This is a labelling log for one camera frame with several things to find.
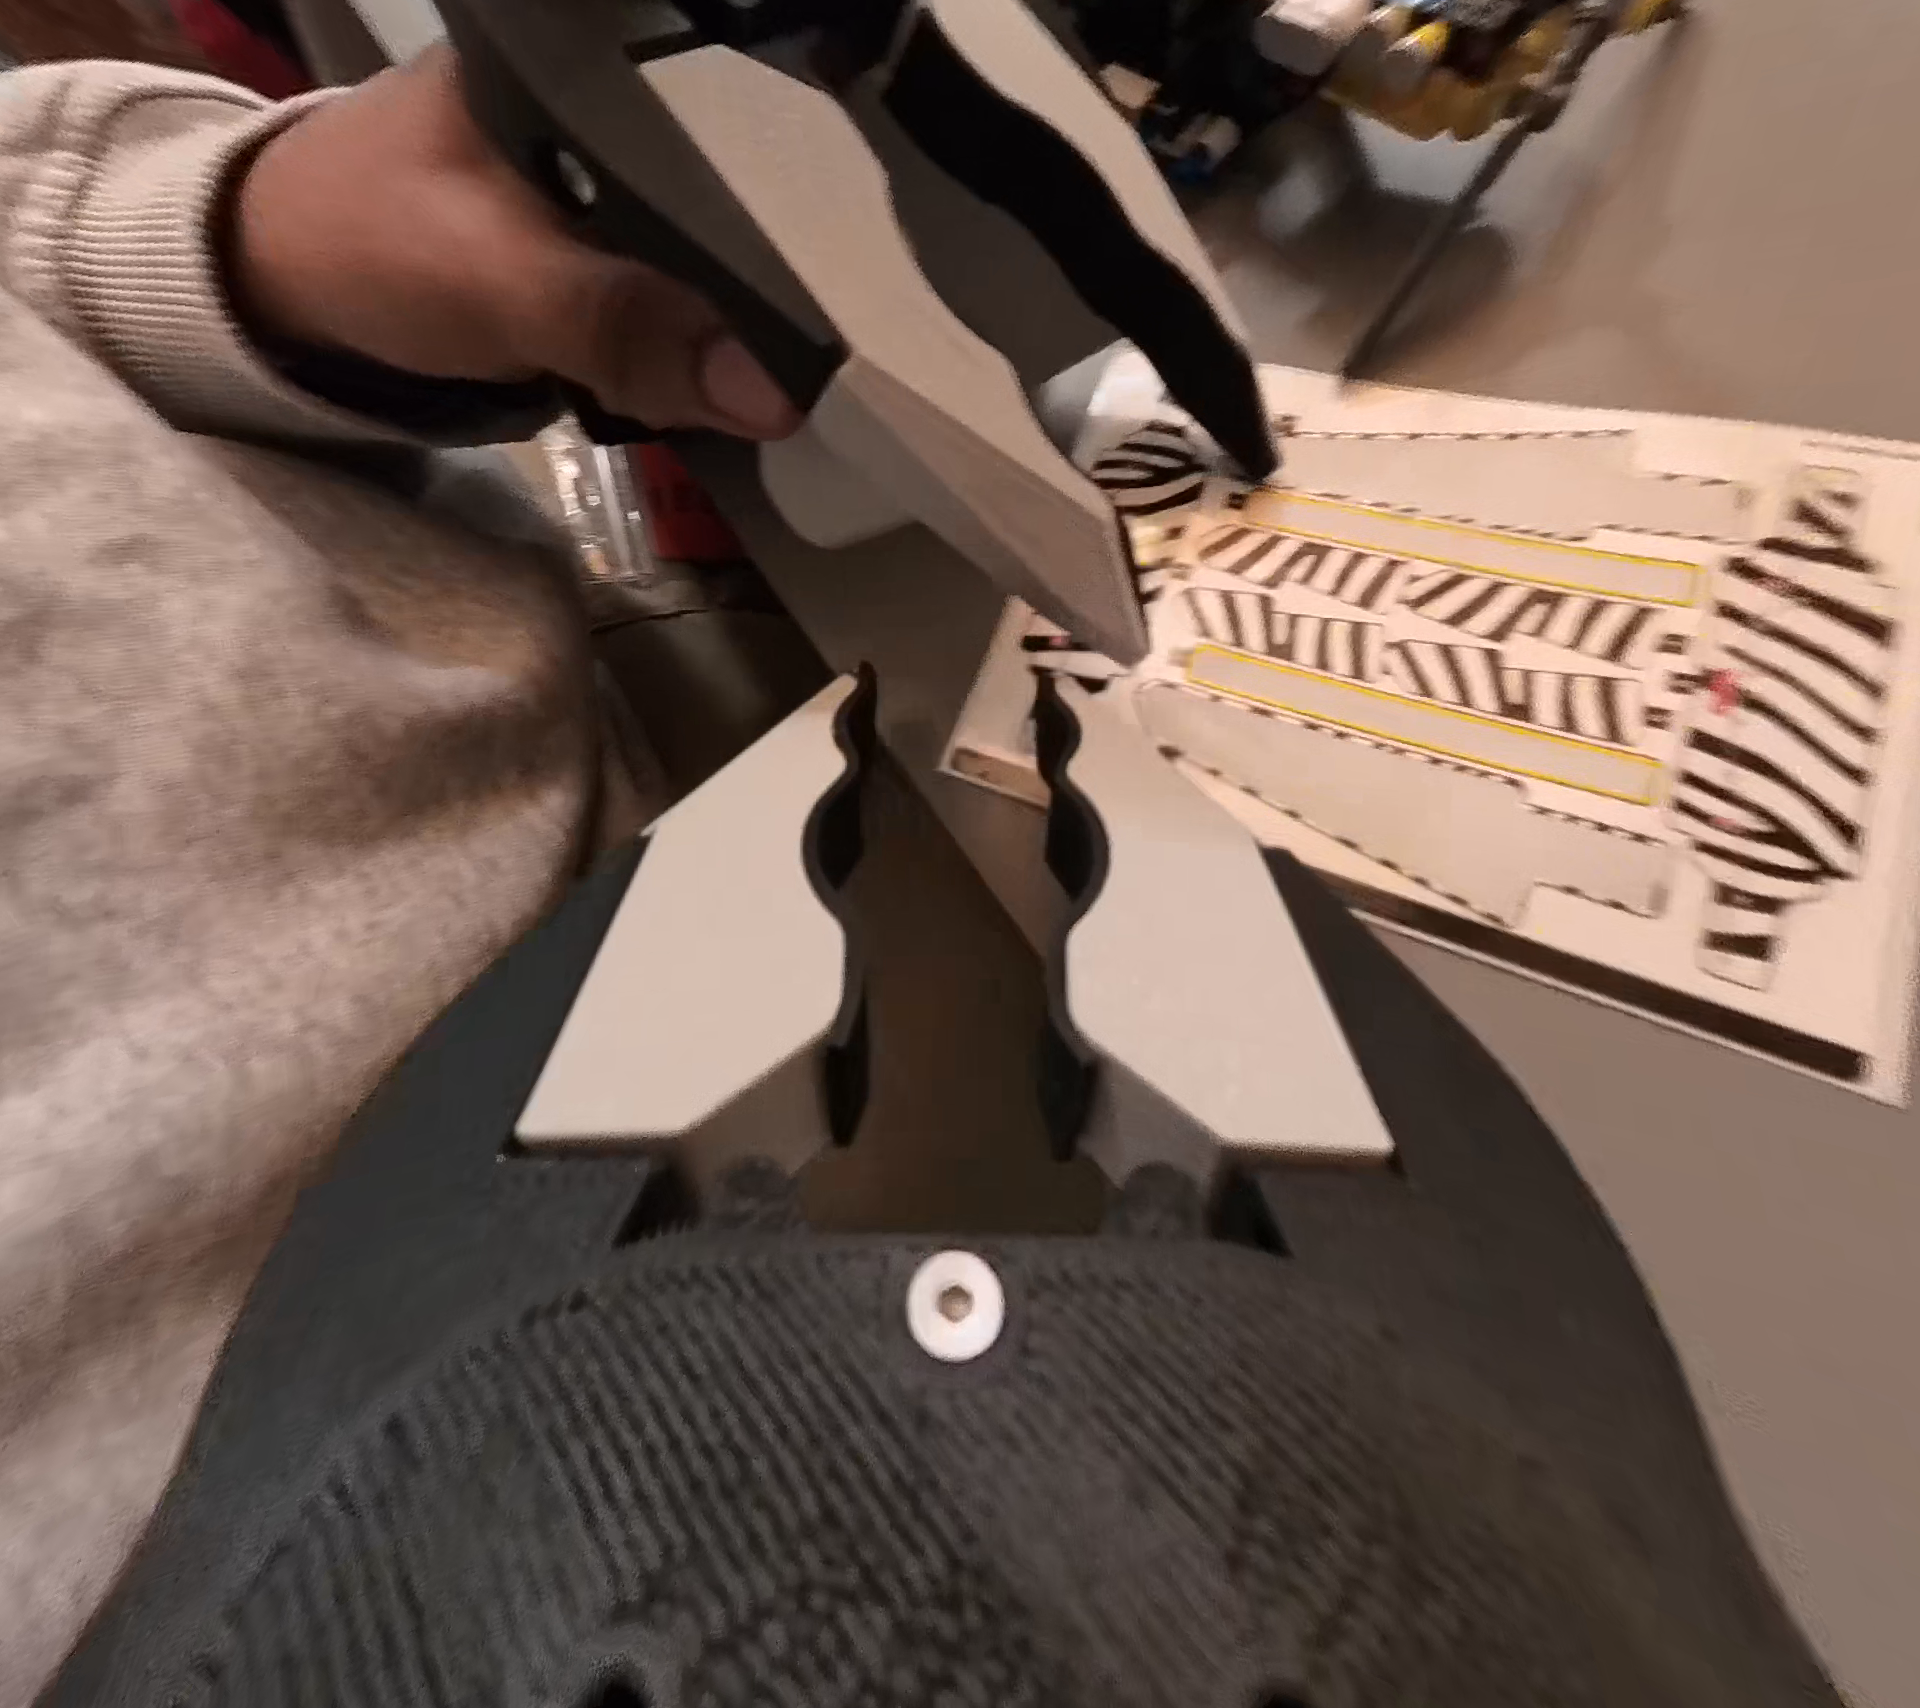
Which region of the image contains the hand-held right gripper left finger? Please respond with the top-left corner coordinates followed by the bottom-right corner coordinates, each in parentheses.
top-left (513, 664), bottom-right (884, 1185)

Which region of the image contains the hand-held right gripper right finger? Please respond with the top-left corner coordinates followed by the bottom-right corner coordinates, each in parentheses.
top-left (1025, 664), bottom-right (1400, 1181)

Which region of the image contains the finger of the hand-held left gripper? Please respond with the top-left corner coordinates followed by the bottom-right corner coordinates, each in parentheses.
top-left (883, 0), bottom-right (1285, 490)
top-left (623, 39), bottom-right (1155, 672)

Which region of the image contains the zebra striped sticker sheet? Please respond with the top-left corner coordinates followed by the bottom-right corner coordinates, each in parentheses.
top-left (936, 364), bottom-right (1920, 1109)

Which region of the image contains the person's left forearm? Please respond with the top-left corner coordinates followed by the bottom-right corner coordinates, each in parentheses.
top-left (0, 60), bottom-right (348, 449)

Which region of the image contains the person's left hand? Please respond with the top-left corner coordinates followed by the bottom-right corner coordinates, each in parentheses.
top-left (232, 46), bottom-right (805, 445)

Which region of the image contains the clear plastic bag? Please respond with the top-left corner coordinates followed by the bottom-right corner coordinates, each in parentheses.
top-left (525, 418), bottom-right (753, 586)

